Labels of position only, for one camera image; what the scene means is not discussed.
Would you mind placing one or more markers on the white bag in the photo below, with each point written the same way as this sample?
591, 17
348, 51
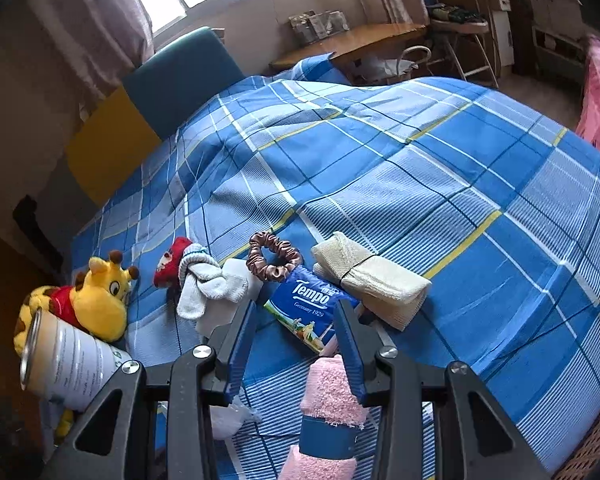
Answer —
385, 67

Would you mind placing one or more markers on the beige rolled towel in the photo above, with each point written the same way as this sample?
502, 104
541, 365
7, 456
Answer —
380, 285

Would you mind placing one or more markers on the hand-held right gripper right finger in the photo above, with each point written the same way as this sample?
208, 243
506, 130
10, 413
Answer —
350, 350

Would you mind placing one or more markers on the metal folding chair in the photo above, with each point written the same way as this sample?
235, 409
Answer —
460, 25

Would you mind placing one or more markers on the protein paper cup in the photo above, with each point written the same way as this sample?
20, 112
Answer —
75, 360

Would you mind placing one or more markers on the woven basket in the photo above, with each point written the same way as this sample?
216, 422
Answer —
595, 445

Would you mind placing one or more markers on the yellow giraffe plush toy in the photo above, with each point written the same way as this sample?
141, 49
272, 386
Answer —
100, 300

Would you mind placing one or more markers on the pink towel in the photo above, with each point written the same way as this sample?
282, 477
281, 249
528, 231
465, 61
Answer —
325, 390

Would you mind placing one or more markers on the brown satin scrunchie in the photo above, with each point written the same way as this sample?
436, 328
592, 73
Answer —
275, 272

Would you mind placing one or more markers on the brown wooden wardrobe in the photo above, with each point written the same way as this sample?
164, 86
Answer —
5, 310

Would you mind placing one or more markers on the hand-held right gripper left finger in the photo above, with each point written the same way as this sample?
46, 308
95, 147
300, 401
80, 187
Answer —
242, 345

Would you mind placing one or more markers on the blue tissue packet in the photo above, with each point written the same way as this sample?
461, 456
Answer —
305, 305

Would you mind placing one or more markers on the wooden desk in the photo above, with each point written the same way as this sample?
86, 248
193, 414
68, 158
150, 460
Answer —
350, 45

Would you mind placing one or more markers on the teal yellow grey headboard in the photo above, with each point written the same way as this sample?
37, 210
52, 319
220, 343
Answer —
180, 80

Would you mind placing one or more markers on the clear plastic desk organiser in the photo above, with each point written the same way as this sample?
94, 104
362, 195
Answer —
320, 25

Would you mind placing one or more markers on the blue plaid blanket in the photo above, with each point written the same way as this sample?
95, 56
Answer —
430, 185

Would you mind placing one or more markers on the red plush toy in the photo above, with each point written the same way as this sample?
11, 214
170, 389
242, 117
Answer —
172, 265

